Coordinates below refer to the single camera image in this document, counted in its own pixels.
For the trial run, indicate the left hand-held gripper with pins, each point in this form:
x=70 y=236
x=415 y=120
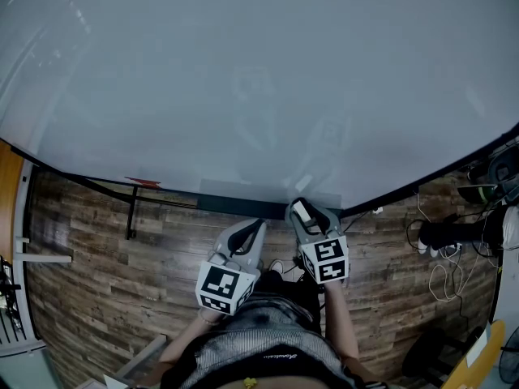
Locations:
x=221 y=286

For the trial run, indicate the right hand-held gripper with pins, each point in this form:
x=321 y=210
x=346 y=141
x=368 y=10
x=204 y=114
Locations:
x=326 y=259

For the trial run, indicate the white eraser block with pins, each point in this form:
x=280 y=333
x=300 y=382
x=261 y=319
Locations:
x=302 y=210

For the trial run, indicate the person's right forearm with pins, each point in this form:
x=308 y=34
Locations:
x=340 y=318

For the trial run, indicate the person's left forearm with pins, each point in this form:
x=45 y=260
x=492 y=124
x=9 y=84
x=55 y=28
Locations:
x=188 y=334

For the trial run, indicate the large white whiteboard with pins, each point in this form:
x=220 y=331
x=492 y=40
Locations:
x=243 y=75

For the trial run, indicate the person's white shoe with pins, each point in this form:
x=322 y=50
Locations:
x=276 y=266

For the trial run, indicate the person's dark trousers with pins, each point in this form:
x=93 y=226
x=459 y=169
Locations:
x=284 y=294

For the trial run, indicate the person's grey knit top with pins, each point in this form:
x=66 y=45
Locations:
x=251 y=347

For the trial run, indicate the yellow flower charm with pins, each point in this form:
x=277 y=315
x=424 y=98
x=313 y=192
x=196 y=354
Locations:
x=250 y=383

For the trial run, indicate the black round table base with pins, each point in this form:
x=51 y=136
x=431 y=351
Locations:
x=434 y=351

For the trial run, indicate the white paper sheet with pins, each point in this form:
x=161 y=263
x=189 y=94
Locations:
x=477 y=349

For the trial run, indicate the round wooden table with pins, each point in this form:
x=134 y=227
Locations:
x=482 y=363

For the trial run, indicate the black floor fan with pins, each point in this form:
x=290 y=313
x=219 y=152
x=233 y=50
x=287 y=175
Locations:
x=511 y=359

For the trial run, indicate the white slatted rack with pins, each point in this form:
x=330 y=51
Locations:
x=10 y=330

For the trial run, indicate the wooden table with white frame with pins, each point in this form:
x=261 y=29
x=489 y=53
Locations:
x=6 y=201

